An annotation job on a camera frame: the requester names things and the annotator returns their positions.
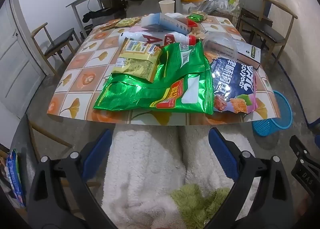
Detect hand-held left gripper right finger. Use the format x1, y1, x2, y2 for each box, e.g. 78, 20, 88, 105
202, 127, 295, 229

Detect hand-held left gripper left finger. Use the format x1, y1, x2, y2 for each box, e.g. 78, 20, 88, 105
26, 129, 118, 229

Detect blue plastic basket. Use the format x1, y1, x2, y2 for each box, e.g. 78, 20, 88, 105
251, 90, 293, 137

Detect purple snack bag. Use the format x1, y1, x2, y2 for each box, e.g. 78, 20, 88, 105
210, 57, 259, 115

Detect green foil snack bag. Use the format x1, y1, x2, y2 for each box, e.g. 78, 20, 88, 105
93, 42, 214, 115

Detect blue white carton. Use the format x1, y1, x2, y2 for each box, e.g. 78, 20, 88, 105
141, 13, 192, 35

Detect green fluffy cloth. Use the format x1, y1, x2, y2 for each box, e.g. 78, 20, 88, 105
170, 184, 232, 229

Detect blue snack packet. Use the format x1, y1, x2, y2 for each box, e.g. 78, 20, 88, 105
5, 149, 27, 208

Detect yellow snack packet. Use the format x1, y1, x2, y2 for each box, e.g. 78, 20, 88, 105
111, 39, 163, 83

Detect long white box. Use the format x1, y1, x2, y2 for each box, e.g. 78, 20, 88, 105
207, 40, 262, 70

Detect clear plastic cup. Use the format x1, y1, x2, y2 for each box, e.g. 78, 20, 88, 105
202, 31, 247, 60

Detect white door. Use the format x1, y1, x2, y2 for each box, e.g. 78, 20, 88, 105
0, 0, 47, 119

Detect wooden chair dark seat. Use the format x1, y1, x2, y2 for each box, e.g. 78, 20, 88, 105
236, 0, 299, 64
30, 22, 82, 79

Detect large white plastic bottle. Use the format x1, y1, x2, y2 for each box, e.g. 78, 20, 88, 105
119, 31, 165, 49

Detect orange noodle packet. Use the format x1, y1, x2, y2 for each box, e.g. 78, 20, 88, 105
100, 19, 122, 31

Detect pale yellow noodle packet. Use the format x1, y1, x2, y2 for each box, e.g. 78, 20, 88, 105
115, 17, 142, 28

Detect black bag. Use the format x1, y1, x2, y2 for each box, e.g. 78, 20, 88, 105
82, 9, 125, 23

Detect small green packet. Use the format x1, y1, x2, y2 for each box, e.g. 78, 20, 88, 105
189, 12, 209, 22

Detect heap of clear plastic bags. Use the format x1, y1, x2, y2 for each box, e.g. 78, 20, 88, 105
187, 0, 240, 16

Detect white green carton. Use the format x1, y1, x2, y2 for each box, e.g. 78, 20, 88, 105
225, 0, 240, 10

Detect white crumpled sack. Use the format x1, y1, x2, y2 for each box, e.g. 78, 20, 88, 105
126, 0, 162, 18

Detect paper cup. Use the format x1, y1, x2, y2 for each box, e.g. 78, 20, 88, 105
159, 0, 175, 14

